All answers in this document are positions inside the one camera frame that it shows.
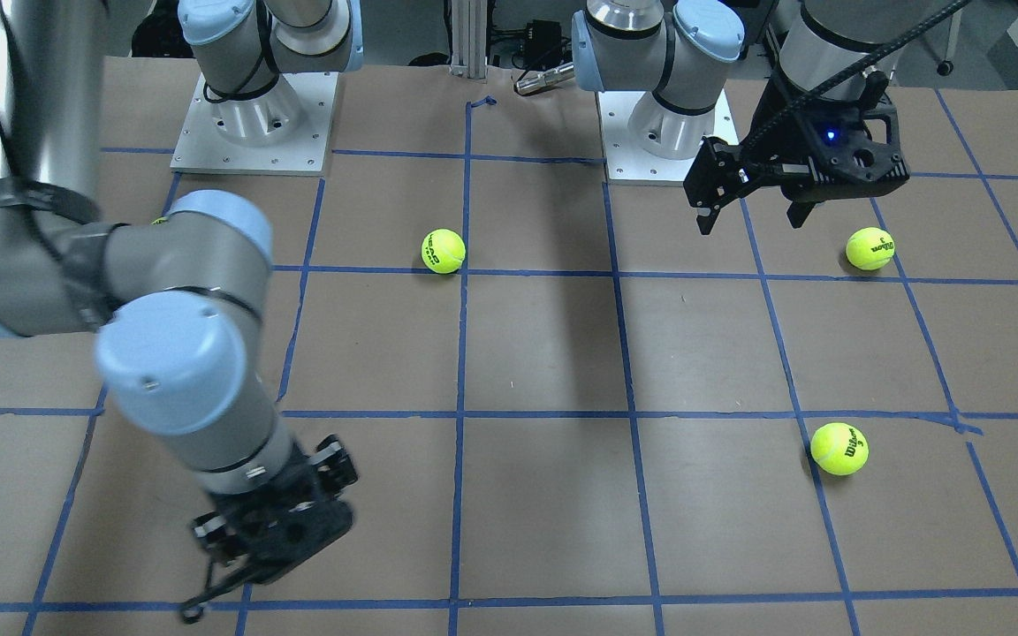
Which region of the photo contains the near Wilson tennis ball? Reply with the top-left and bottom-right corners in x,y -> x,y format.
809,422 -> 870,476

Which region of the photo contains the centre Head tennis ball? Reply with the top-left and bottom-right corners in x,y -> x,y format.
421,228 -> 467,275

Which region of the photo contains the far Wilson tennis ball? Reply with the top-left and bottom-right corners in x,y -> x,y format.
844,228 -> 896,271

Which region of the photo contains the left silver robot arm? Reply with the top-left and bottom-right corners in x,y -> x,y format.
571,1 -> 964,234

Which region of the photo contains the wilson tennis ball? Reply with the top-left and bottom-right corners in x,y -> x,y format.
809,422 -> 870,476
844,228 -> 896,271

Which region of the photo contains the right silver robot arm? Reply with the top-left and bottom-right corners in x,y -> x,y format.
0,1 -> 357,624

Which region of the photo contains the aluminium frame post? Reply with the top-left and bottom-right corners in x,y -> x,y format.
449,0 -> 490,83

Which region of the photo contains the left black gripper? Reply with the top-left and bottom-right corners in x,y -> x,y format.
683,70 -> 910,235

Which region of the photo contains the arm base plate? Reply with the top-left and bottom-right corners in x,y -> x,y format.
597,90 -> 738,186
171,72 -> 339,176

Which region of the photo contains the black electronics box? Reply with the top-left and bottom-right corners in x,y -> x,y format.
504,19 -> 566,70

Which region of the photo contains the silver metal cylinder tool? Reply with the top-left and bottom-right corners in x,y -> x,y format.
513,62 -> 576,97

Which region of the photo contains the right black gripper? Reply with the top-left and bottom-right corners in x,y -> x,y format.
179,435 -> 359,617

